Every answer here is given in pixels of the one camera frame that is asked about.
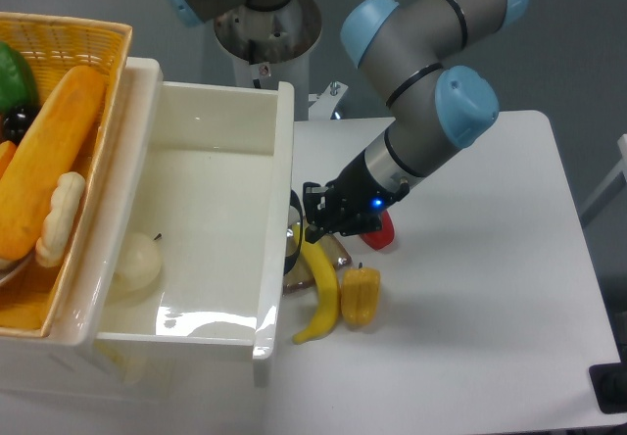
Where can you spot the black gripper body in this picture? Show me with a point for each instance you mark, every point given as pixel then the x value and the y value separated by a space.
pixel 355 200

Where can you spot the white top drawer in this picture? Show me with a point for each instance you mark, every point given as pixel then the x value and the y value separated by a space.
pixel 214 193

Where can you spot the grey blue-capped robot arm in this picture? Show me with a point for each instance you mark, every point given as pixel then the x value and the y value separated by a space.
pixel 401 50

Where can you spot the white drawer cabinet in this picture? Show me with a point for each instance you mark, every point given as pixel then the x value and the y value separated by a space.
pixel 71 360

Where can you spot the bagged brown bread slice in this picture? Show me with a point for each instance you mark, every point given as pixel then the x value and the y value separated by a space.
pixel 301 277

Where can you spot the red bell pepper toy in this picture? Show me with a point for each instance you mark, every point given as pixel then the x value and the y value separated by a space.
pixel 379 239

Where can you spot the yellow bell pepper toy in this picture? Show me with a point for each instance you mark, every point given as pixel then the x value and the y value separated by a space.
pixel 360 293

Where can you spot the yellow banana toy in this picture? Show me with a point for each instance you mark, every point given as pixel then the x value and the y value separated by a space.
pixel 326 281

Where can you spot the white pear toy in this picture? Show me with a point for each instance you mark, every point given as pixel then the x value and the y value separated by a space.
pixel 139 263

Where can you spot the white croissant toy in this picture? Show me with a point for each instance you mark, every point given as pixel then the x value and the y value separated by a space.
pixel 58 224

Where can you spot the orange baguette bread toy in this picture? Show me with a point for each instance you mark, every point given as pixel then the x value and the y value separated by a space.
pixel 47 151

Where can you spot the yellow wicker basket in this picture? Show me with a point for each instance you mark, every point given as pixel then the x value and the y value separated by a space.
pixel 76 66

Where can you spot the black grape toy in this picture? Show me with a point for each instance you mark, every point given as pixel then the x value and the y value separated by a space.
pixel 16 122

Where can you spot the orange fruit toy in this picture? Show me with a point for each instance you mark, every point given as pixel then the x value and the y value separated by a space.
pixel 7 153

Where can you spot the green pepper toy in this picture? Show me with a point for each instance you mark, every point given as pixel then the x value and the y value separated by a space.
pixel 18 86

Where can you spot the black device at table edge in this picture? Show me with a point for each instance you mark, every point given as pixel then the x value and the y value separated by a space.
pixel 609 384

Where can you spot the black top drawer handle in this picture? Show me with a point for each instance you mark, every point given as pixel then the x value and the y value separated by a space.
pixel 296 227

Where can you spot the white metal bracket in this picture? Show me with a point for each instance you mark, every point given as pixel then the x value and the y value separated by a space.
pixel 327 105

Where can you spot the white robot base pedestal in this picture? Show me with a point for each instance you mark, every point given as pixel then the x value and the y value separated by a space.
pixel 267 48

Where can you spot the white frame at right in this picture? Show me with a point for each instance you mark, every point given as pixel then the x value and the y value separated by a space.
pixel 606 191

